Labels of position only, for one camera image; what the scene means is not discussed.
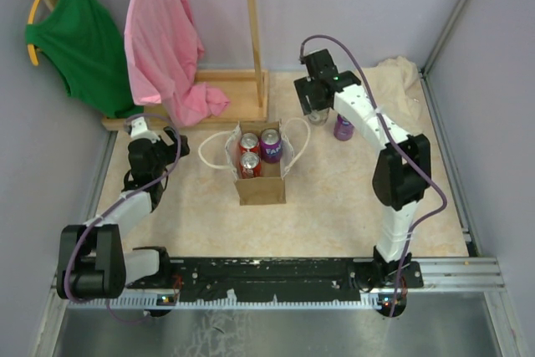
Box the clear green-cap bottle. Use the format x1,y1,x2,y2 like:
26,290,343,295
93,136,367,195
308,109,330,126

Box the purple soda can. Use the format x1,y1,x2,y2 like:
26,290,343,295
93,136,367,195
334,115,354,141

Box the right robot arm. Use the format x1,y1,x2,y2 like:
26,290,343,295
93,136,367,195
294,49,431,287

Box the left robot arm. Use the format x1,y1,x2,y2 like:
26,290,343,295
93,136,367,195
56,117,190,303

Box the red soda can rear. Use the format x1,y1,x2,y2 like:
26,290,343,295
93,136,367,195
238,132,260,155

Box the red soda can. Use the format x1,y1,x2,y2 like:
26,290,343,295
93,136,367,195
238,132,260,155
239,152,262,180

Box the red soda can front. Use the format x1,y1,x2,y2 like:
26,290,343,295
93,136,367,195
239,152,262,180

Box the wooden clothes rack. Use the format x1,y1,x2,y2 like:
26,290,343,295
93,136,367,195
39,0,269,130

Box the purple Fanta can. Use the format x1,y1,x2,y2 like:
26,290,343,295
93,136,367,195
260,129,283,164

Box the beige folded cloth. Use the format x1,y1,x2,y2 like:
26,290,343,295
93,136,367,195
364,56,423,135

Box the pink t-shirt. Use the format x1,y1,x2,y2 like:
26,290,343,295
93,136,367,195
124,0,230,127

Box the green tank top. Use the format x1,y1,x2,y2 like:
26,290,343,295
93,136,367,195
25,0,143,119

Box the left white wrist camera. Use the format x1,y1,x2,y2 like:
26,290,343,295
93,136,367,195
125,117,160,143

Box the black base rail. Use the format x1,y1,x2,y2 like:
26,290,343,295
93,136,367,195
130,258,424,314

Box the aluminium frame rail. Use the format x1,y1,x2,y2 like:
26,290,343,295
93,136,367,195
68,258,505,314

